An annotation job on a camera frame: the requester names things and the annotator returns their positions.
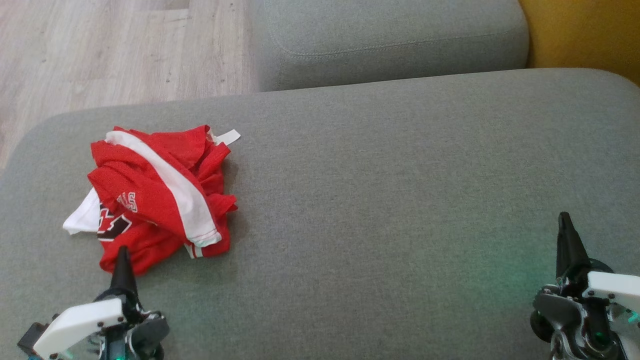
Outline small grey sofa cushion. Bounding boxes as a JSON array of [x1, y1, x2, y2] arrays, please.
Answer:
[[252, 0, 530, 92]]

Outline large grey sofa seat cushion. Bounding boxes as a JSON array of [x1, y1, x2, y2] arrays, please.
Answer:
[[0, 67, 640, 360]]

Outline red jersey with black print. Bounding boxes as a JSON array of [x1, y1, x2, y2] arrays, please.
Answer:
[[62, 127, 241, 276]]

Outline yellow sofa backrest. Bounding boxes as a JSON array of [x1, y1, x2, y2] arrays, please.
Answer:
[[517, 0, 640, 86]]

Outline red shorts with white stripes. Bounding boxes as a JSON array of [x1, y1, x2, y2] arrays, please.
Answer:
[[88, 125, 239, 249]]

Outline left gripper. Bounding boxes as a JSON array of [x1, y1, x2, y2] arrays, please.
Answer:
[[32, 245, 171, 360]]

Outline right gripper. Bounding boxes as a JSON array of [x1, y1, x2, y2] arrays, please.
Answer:
[[530, 211, 640, 360]]

